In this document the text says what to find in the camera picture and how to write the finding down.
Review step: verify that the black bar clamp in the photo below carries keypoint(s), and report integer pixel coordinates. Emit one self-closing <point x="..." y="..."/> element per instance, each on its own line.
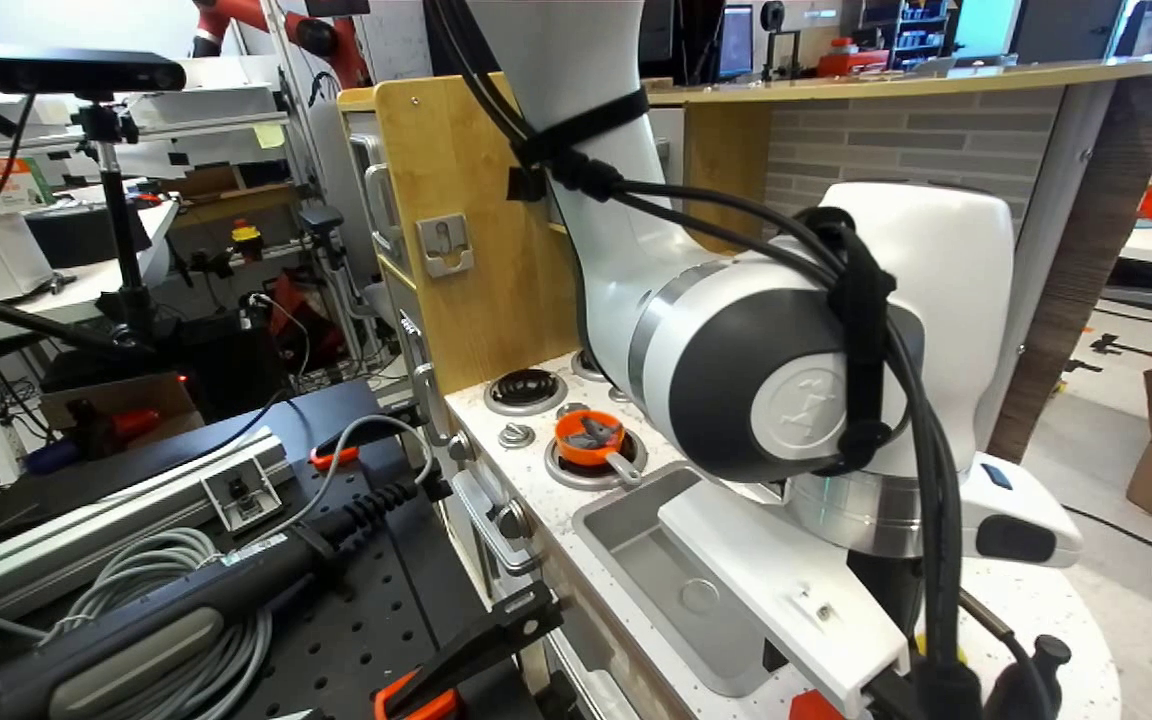
<point x="496" y="640"/>

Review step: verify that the black stereo camera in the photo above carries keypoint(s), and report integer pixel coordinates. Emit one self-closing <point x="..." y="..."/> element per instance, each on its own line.
<point x="70" y="70"/>

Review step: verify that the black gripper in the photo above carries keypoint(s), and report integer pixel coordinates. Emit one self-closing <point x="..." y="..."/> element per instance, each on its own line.
<point x="900" y="698"/>

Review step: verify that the aluminium profile rail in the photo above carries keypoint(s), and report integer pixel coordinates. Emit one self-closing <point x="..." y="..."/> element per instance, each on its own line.
<point x="99" y="514"/>

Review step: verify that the black camera tripod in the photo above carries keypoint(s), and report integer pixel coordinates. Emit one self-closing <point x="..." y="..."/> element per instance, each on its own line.
<point x="122" y="225"/>

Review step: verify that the small orange block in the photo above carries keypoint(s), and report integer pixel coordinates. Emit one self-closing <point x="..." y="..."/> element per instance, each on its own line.
<point x="813" y="705"/>

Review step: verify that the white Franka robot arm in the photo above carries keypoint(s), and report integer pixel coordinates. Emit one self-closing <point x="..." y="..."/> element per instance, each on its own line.
<point x="722" y="360"/>

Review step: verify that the grey stove knob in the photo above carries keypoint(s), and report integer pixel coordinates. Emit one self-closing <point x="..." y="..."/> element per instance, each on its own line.
<point x="517" y="433"/>

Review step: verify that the yellow sticky note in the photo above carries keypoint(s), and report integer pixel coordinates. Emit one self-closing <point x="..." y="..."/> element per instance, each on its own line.
<point x="269" y="139"/>

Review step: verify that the black optical breadboard table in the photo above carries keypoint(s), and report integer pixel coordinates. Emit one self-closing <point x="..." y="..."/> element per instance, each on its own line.
<point x="376" y="602"/>

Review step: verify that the grey switch plate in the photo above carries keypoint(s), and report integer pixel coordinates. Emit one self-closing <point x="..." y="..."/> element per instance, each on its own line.
<point x="447" y="245"/>

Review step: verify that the grey toy sink basin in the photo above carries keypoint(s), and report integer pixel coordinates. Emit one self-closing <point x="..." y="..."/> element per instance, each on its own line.
<point x="669" y="584"/>

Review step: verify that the teal lit monitor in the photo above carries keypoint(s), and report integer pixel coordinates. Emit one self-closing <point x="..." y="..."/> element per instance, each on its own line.
<point x="989" y="27"/>

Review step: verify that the red robot arm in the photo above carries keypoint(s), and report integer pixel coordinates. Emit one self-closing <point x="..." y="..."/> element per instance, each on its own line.
<point x="336" y="46"/>

